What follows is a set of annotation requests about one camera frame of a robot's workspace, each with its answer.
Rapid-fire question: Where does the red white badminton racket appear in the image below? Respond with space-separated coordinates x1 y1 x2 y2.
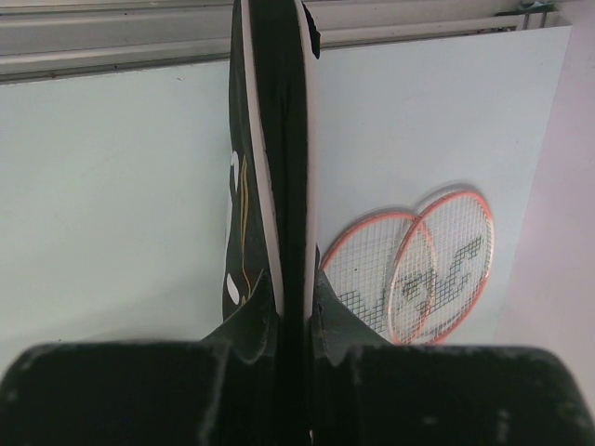
322 209 437 345

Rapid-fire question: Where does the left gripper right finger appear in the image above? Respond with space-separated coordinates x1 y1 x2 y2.
310 270 387 445

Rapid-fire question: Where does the black SPORT racket bag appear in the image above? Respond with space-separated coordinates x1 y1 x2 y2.
222 1 320 445

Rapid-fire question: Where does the aluminium frame rail left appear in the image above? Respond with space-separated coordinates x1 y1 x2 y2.
1 1 568 83

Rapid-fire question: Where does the red lower badminton racket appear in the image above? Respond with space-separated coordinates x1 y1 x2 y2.
386 190 495 345

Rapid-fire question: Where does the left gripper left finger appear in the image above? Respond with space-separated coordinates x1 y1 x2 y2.
199 270 278 445

